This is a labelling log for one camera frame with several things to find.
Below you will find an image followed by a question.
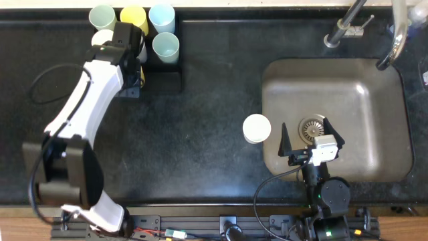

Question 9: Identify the steel tap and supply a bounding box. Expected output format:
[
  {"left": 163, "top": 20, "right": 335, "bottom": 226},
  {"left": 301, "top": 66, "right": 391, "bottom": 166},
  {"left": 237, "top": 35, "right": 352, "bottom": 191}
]
[{"left": 323, "top": 0, "right": 411, "bottom": 72}]

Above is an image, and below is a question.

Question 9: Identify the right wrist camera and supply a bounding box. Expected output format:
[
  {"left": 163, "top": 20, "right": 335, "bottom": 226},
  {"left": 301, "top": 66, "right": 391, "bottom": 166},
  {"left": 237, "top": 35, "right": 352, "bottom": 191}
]
[{"left": 309, "top": 134, "right": 339, "bottom": 167}]

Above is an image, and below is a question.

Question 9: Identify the green cup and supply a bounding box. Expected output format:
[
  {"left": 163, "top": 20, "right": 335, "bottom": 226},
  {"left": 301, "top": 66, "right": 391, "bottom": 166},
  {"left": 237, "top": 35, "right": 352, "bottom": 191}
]
[
  {"left": 88, "top": 3, "right": 118, "bottom": 31},
  {"left": 152, "top": 31, "right": 181, "bottom": 64}
]

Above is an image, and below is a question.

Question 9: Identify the mounting rail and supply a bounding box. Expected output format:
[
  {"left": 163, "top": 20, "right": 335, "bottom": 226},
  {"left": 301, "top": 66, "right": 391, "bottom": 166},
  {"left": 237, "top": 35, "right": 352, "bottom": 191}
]
[{"left": 49, "top": 214, "right": 382, "bottom": 241}]

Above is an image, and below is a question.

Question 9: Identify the black tray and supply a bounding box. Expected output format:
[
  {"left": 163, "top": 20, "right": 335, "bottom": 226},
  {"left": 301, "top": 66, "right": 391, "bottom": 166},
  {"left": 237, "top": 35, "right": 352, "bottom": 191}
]
[{"left": 87, "top": 6, "right": 184, "bottom": 96}]

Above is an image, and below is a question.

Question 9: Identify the steel sink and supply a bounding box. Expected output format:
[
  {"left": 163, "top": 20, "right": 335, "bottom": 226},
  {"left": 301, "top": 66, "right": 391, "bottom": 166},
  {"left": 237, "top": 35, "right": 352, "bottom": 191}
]
[{"left": 261, "top": 58, "right": 415, "bottom": 184}]

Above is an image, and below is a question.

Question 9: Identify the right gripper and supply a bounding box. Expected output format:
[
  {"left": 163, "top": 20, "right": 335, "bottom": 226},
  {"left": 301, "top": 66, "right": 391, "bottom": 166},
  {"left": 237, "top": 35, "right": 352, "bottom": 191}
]
[{"left": 278, "top": 116, "right": 345, "bottom": 167}]

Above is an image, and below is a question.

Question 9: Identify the black cable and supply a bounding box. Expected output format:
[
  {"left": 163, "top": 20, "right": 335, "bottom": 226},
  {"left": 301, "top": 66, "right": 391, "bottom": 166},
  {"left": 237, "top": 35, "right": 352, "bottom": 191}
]
[
  {"left": 253, "top": 157, "right": 312, "bottom": 241},
  {"left": 27, "top": 62, "right": 94, "bottom": 226}
]

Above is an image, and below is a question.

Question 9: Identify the cream cup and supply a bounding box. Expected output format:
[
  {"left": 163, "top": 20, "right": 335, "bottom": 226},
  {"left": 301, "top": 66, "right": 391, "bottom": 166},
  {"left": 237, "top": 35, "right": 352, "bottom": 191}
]
[{"left": 242, "top": 113, "right": 272, "bottom": 145}]

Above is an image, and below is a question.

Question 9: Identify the grey cup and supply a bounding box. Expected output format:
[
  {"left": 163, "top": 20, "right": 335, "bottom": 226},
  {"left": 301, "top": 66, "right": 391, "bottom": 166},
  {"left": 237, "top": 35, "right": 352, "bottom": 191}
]
[{"left": 138, "top": 42, "right": 148, "bottom": 64}]

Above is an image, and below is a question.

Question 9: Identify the white cup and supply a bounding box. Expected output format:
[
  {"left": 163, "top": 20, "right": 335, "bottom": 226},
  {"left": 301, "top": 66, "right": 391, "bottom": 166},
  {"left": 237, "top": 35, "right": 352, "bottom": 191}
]
[{"left": 90, "top": 29, "right": 115, "bottom": 47}]

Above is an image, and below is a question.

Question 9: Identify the blue cup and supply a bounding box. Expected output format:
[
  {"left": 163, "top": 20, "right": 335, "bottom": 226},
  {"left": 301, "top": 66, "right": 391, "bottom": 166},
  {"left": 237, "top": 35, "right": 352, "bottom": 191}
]
[{"left": 148, "top": 3, "right": 177, "bottom": 34}]

